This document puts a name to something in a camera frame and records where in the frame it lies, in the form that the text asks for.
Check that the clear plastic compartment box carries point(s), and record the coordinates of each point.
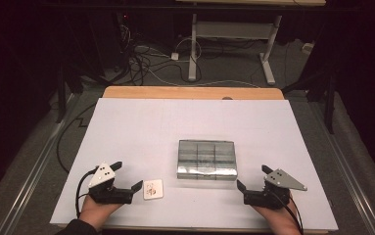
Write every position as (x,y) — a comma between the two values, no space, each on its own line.
(207,160)

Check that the white power strip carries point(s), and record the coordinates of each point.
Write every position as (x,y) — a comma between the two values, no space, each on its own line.
(307,48)

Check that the wooden table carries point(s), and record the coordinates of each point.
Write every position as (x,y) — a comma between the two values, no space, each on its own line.
(175,92)

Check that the person's left hand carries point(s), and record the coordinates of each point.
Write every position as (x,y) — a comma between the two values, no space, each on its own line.
(95,212)

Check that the person's right hand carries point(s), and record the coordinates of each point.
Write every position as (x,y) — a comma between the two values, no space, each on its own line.
(278,218)

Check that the metal floor rail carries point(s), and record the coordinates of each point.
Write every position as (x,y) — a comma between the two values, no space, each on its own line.
(348,169)
(35,176)

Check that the small white power adapter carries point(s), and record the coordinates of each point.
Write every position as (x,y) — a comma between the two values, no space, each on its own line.
(175,56)

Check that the black metal stand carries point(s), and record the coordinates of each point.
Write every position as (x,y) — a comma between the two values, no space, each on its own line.
(330,107)
(61,98)

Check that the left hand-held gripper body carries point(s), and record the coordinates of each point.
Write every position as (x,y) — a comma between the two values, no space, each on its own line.
(110,195)

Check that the white metal desk frame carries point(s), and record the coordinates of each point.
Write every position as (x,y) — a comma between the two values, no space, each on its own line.
(234,30)

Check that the white table cover board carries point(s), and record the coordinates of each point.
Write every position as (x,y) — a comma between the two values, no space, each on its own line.
(175,124)

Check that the small white printed card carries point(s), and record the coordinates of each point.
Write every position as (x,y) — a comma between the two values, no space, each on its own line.
(153,189)

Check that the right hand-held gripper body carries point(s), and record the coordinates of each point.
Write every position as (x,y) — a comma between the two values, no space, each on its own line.
(266,197)

